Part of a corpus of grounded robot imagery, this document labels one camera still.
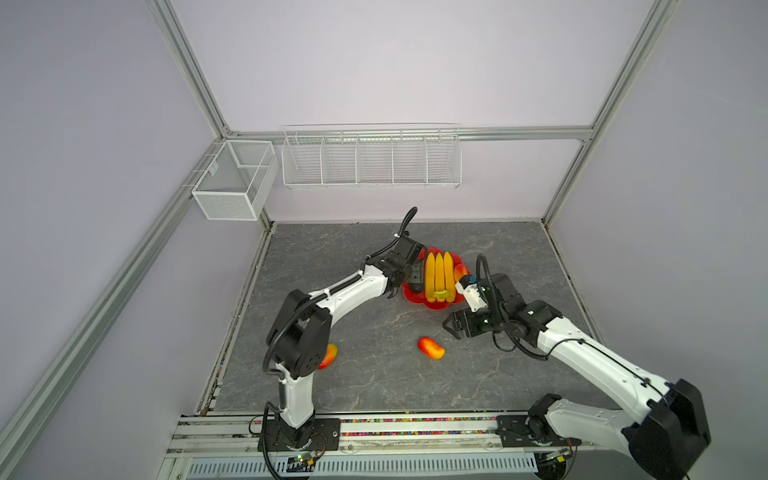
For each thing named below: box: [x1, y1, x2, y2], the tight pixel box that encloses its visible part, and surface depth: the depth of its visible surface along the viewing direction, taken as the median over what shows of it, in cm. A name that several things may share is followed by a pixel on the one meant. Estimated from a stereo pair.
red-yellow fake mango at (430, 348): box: [418, 337, 446, 360], surface depth 86 cm
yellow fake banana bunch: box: [425, 251, 456, 303], surface depth 104 cm
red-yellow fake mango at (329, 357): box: [318, 343, 338, 370], surface depth 86 cm
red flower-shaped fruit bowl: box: [401, 247, 464, 310], surface depth 97 cm
